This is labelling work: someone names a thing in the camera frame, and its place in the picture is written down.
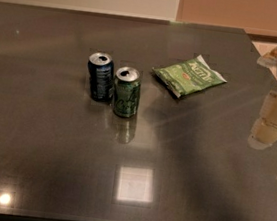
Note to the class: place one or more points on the blue soda can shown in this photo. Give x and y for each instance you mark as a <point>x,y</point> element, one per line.
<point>101,70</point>

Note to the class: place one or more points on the green soda can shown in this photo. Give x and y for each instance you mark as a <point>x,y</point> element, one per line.
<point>127,92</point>

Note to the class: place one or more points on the green chip bag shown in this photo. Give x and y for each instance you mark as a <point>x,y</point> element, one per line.
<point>189,77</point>

